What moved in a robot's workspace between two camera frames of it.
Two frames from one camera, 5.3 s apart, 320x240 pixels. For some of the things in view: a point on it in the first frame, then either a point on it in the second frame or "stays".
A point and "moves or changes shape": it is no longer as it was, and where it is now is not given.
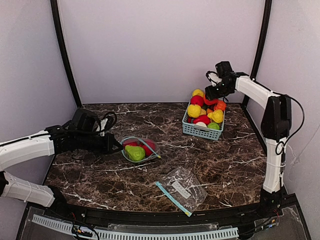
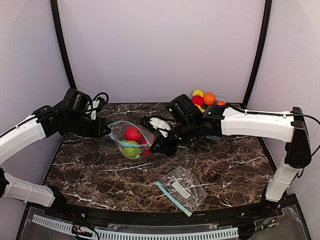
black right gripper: [212, 92] to [170, 141]
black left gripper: [107, 143] to [100, 127]
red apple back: [197, 99] stays
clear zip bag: [185, 189] stays
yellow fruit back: [198, 92] stays
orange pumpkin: [220, 105] stays
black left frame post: [56, 16] stays
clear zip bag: [138, 149] moves or changes shape
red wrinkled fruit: [131, 142] to [145, 151]
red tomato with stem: [151, 145] to [132, 133]
